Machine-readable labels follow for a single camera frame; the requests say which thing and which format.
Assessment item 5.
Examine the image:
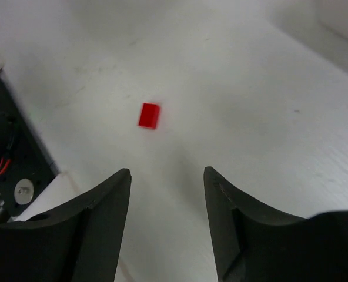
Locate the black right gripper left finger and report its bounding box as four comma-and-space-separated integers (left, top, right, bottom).
0, 168, 132, 281

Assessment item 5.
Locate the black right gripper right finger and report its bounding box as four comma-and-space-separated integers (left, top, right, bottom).
203, 167, 348, 281

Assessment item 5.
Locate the red lego brick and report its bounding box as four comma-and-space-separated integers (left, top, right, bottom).
138, 103, 160, 130

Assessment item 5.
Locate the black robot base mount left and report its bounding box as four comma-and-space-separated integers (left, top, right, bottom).
0, 71, 59, 223

